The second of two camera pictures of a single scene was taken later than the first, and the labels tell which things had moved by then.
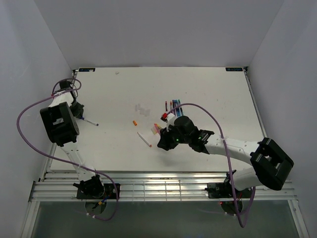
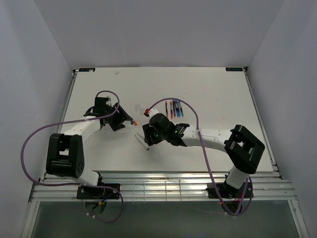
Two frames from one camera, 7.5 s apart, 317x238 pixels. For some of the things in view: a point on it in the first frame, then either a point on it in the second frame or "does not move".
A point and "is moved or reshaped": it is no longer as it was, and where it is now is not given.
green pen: (179, 103) does not move
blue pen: (179, 111) does not move
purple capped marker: (92, 123) is moved or reshaped
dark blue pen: (173, 104) does not move
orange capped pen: (144, 140) does not move
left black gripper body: (77, 108) -> (114, 120)
